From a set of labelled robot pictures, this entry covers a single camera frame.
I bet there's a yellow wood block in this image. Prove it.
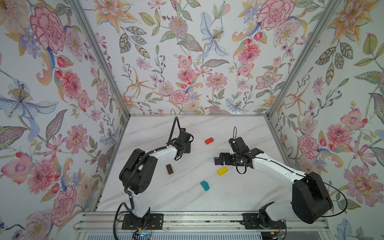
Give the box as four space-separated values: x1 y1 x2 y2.
217 167 228 176

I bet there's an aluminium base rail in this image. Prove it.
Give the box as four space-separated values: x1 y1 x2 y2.
74 212 329 233

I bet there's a red wood block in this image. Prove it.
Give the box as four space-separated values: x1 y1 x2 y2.
205 138 214 145

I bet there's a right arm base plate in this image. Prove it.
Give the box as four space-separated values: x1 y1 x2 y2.
240 213 286 230

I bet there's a purple wood block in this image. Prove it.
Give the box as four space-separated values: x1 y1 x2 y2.
214 157 220 166

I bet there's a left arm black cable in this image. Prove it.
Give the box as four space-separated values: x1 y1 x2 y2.
112 116 182 240

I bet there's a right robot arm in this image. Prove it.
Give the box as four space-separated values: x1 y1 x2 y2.
219 137 333 228

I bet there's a teal wood block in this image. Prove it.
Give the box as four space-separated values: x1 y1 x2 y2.
200 181 210 192

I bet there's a brown wood block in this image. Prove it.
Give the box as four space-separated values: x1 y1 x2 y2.
166 164 174 175

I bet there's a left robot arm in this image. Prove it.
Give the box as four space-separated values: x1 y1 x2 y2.
119 128 194 219

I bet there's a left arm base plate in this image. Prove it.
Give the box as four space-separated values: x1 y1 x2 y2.
122 213 164 230

